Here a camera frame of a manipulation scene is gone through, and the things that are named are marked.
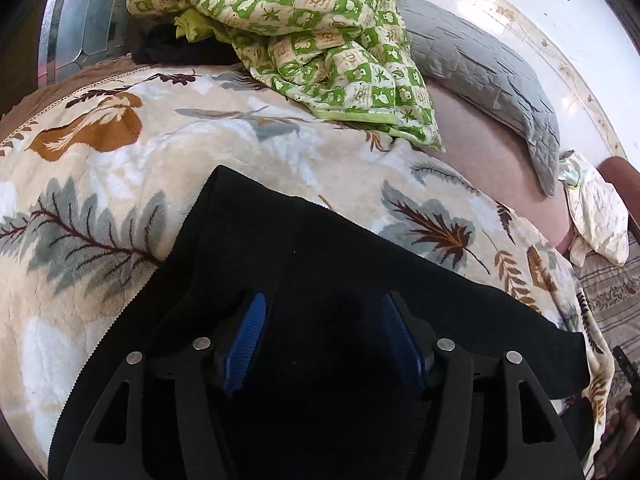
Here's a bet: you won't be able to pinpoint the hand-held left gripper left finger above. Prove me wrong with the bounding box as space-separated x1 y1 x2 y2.
62 292 268 480

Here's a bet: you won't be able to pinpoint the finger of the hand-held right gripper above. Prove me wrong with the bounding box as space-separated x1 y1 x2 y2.
613 345 640 402

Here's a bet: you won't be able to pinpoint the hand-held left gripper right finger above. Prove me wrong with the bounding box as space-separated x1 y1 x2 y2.
380 291 586 480

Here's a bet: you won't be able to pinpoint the black pants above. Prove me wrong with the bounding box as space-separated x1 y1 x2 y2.
47 165 593 480

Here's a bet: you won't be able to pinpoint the striped brown bed sheet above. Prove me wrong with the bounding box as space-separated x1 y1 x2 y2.
570 247 640 391

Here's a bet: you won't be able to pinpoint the cream crumpled cloth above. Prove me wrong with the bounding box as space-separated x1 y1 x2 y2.
557 150 630 267

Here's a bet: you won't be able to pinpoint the pink bed sheet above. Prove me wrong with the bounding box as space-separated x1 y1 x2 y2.
425 80 576 256

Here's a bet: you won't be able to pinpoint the leaf print fleece blanket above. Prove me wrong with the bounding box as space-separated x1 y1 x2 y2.
0 62 617 476

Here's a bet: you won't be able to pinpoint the grey quilted pillow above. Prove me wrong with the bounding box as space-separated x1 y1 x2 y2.
395 0 562 198

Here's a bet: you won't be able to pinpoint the green checkered quilt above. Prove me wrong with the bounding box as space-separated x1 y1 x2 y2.
126 0 447 154

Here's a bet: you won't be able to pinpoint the patterned glass door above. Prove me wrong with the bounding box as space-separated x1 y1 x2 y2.
45 0 151 77

